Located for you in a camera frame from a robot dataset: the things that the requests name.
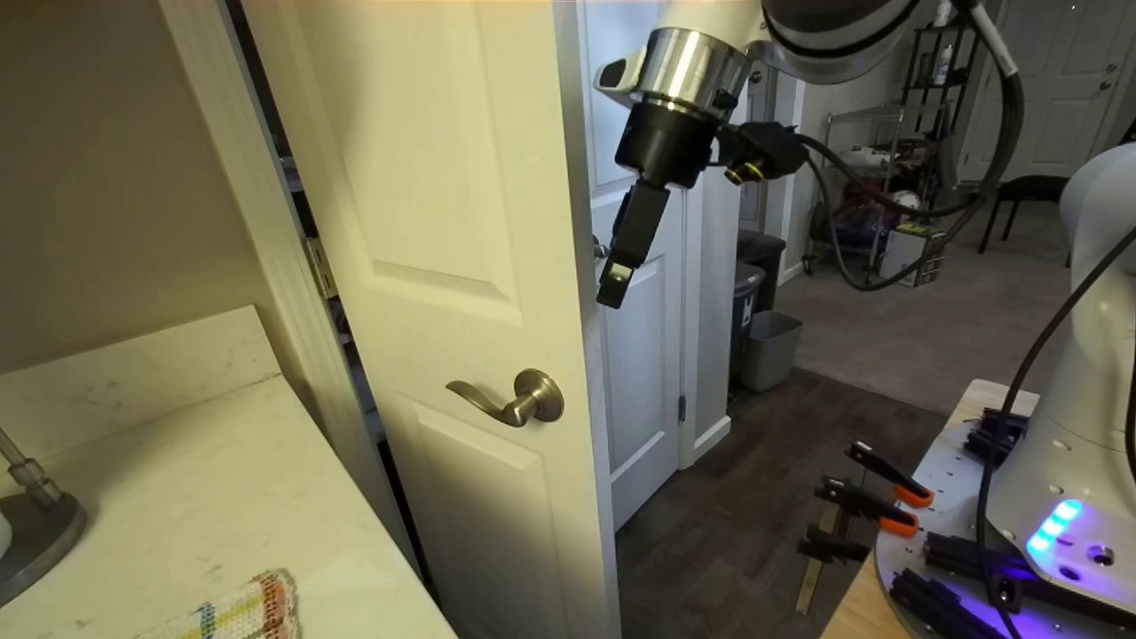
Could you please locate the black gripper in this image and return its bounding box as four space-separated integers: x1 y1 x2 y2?
598 105 722 313

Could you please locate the white panelled door with hinge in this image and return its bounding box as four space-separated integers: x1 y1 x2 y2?
237 0 624 639

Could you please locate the white panelled pantry door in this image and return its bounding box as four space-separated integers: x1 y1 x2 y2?
574 0 691 533

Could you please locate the white background door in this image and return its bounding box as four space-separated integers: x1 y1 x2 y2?
955 0 1136 184

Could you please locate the grey plastic bin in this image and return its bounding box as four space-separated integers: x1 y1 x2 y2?
730 306 806 397

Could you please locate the white cardboard box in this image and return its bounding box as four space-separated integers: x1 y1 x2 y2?
876 221 953 290

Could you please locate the orange tipped black clamp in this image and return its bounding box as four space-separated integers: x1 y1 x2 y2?
814 474 928 544
841 437 942 515

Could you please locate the all black bar clamp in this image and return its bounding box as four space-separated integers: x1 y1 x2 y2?
790 503 876 619

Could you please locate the tall black shelf rack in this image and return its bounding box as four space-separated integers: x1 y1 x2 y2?
893 8 987 159

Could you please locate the grey robot mounting plate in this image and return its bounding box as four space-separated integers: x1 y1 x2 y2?
869 409 1136 639

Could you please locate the black chair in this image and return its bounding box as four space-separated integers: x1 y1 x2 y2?
975 170 1074 259

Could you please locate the white stone counter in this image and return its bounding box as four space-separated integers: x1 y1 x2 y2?
0 301 463 639

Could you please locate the dark round metal base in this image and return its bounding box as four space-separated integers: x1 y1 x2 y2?
0 428 93 612

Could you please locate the brushed lever handle large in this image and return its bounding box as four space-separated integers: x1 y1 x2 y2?
444 366 569 432

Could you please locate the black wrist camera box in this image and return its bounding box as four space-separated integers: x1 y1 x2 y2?
717 118 811 190

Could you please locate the metal wire cart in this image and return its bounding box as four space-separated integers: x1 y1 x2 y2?
806 105 904 290

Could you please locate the black cable connector block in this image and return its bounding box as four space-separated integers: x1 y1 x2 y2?
962 405 1032 469

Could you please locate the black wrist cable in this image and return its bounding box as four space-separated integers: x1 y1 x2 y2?
790 0 1031 295

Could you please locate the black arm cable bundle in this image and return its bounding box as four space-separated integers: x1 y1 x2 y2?
971 221 1136 563

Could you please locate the black mounting bracket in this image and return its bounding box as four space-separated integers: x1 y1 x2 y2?
924 530 1047 589
886 567 1012 639

